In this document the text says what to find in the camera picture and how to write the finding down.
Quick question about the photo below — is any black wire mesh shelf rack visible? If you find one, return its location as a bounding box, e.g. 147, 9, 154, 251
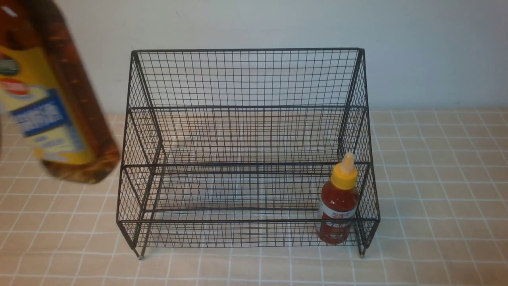
116, 48, 381, 259

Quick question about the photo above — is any checkered beige tablecloth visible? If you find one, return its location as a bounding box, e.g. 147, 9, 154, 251
1, 108, 507, 286

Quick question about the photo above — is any large cooking wine bottle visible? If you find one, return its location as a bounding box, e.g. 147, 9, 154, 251
1, 0, 120, 184

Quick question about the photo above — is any small red sauce bottle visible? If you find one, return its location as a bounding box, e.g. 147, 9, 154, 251
316, 153, 360, 245

